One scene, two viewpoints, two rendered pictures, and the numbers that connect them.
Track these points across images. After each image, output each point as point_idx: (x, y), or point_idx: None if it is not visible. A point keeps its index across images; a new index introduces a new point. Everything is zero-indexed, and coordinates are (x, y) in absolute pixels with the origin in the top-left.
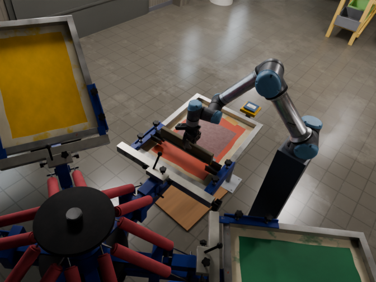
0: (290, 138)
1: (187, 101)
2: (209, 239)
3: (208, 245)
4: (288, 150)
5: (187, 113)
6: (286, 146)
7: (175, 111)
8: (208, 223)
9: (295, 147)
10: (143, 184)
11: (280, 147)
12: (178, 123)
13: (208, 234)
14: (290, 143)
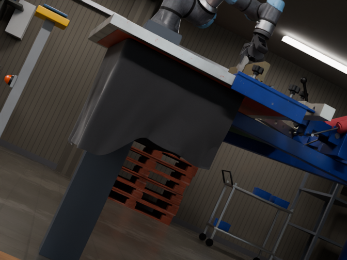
0: (212, 11)
1: (152, 32)
2: (286, 124)
3: (286, 130)
4: (177, 32)
5: (278, 18)
6: (174, 29)
7: (191, 52)
8: (271, 123)
9: (214, 17)
10: (322, 121)
11: (177, 33)
12: (264, 44)
13: (281, 124)
14: (175, 23)
